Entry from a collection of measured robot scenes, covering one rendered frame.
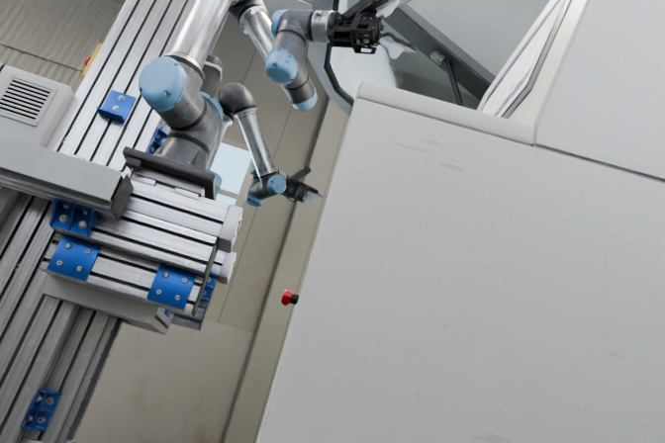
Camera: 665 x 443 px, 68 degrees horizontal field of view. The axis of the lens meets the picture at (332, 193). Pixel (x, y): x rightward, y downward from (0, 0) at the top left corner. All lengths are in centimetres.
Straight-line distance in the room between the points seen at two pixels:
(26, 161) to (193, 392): 229
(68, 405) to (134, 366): 186
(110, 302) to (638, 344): 111
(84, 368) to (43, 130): 64
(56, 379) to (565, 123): 128
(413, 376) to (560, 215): 25
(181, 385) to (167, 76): 234
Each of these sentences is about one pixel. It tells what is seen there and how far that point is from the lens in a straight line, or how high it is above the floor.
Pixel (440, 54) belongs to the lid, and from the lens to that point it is 161.
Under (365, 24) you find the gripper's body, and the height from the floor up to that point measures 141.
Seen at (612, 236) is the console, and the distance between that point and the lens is 65.
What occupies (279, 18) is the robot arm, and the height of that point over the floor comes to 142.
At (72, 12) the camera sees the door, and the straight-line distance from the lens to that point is 425.
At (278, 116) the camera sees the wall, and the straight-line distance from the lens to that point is 377.
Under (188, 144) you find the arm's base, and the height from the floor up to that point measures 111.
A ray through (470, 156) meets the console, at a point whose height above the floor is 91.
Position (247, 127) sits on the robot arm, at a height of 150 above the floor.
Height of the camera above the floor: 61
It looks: 22 degrees up
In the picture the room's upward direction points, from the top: 16 degrees clockwise
